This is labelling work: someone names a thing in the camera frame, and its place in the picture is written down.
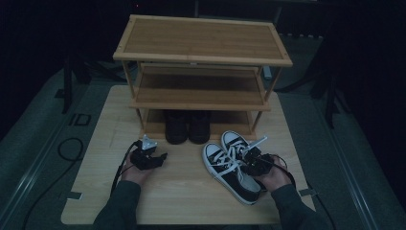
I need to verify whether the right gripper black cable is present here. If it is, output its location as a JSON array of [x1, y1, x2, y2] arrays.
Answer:
[[271, 153, 337, 230]]

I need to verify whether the person's right hand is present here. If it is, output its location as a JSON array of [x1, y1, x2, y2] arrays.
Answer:
[[254, 162, 293, 194]]

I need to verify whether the black floor cable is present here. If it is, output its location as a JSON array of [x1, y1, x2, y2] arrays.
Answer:
[[21, 137, 84, 230]]

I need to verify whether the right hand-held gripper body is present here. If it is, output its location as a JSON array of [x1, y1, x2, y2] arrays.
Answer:
[[243, 136, 276, 177]]

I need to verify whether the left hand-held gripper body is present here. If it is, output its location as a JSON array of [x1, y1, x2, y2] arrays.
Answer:
[[129, 133, 161, 172]]

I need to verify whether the wooden three-tier shoe rack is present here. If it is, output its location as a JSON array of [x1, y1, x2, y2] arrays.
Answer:
[[112, 13, 294, 142]]

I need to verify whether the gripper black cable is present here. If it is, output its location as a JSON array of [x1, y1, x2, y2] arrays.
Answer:
[[109, 139, 142, 197], [271, 153, 337, 230]]

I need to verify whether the person's left hand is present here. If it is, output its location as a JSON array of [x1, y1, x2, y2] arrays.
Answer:
[[121, 159, 158, 187]]

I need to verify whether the black leather shoe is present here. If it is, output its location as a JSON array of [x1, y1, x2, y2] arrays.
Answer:
[[188, 109, 212, 145], [163, 109, 190, 146]]

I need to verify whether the black metal stand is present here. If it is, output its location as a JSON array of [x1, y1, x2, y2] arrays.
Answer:
[[61, 56, 75, 114]]

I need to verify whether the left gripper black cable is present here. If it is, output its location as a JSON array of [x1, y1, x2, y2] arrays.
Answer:
[[109, 139, 142, 197]]

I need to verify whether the black and white canvas sneaker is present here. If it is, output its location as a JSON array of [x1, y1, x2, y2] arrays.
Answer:
[[201, 142, 261, 206], [220, 129, 272, 167]]

